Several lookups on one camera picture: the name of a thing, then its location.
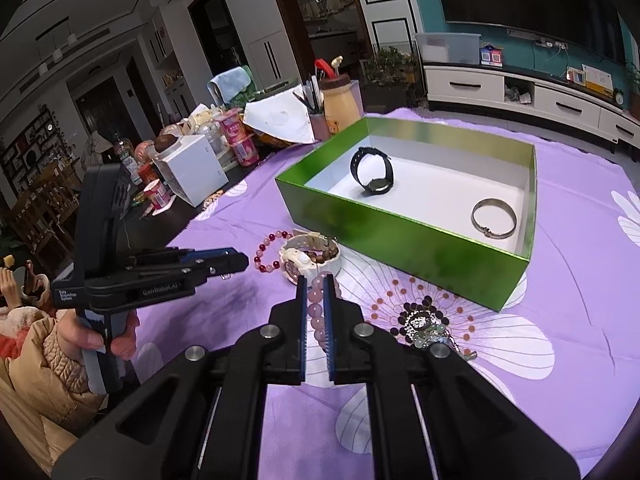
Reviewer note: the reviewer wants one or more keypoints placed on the light blue towel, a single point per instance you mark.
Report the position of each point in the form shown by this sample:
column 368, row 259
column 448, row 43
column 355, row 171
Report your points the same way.
column 230, row 85

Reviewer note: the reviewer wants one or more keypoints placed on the black wristwatch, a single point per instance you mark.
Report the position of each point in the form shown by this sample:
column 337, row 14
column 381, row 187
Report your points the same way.
column 378, row 186

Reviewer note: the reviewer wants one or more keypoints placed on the yellow bear jar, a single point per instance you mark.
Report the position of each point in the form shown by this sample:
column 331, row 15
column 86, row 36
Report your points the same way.
column 340, row 105

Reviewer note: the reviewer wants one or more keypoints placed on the person's left hand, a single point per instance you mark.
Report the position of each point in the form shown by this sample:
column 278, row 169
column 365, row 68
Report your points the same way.
column 125, row 340

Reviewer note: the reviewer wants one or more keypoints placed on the orange snack bag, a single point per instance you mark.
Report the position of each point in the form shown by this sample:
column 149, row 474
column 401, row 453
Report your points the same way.
column 272, row 140

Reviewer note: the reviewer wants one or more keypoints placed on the clear plastic storage bin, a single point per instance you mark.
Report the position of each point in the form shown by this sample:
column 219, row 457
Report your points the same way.
column 447, row 47

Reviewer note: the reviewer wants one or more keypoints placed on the green cardboard box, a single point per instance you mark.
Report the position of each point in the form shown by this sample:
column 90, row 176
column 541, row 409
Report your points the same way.
column 400, row 240

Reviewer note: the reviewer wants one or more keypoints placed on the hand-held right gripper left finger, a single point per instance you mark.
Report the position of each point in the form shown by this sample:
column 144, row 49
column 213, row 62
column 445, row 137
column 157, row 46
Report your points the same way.
column 301, row 325

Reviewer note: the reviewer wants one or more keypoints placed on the pen holder with pens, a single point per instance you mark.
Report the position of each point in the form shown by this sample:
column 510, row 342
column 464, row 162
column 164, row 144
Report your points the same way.
column 318, row 126

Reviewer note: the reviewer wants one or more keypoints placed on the green potted plant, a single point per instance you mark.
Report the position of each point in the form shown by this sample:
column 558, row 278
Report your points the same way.
column 390, row 65

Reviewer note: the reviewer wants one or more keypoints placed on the small round desk clock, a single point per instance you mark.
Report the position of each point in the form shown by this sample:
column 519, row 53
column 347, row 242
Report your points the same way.
column 619, row 98

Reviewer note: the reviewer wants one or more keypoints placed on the small potted plant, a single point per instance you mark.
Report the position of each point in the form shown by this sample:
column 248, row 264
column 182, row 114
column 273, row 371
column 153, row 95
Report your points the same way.
column 634, row 87

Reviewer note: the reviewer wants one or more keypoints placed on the person's left forearm beige sleeve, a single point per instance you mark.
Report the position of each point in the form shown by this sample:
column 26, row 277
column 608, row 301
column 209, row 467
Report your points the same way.
column 35, row 375

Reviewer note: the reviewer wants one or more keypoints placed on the white square box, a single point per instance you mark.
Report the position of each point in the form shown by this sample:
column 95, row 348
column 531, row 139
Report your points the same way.
column 195, row 170

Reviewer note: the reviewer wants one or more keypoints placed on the white television cabinet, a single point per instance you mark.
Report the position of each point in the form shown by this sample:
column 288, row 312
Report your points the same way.
column 500, row 87

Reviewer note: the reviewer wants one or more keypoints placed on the purple floral tablecloth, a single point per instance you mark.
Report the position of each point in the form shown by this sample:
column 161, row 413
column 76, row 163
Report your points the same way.
column 550, row 285

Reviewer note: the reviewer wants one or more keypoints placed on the small red white cup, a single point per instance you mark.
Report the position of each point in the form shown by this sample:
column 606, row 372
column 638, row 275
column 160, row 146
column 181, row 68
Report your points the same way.
column 160, row 195

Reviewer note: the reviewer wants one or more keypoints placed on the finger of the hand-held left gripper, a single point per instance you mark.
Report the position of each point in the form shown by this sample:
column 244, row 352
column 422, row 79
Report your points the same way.
column 205, row 254
column 227, row 264

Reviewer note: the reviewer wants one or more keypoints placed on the wooden chair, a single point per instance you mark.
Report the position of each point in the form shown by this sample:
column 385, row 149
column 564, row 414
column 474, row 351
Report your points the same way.
column 45, row 210

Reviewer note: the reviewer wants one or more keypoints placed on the yellow desk calendar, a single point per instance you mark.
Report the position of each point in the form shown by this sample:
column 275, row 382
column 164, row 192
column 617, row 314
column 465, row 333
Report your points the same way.
column 597, row 80

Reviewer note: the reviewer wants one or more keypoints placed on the silver bangle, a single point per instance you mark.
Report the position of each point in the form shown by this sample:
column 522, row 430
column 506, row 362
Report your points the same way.
column 487, row 232

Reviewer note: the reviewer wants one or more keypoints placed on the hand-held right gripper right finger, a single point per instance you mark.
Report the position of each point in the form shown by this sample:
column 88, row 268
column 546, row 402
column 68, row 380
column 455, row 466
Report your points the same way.
column 328, row 327

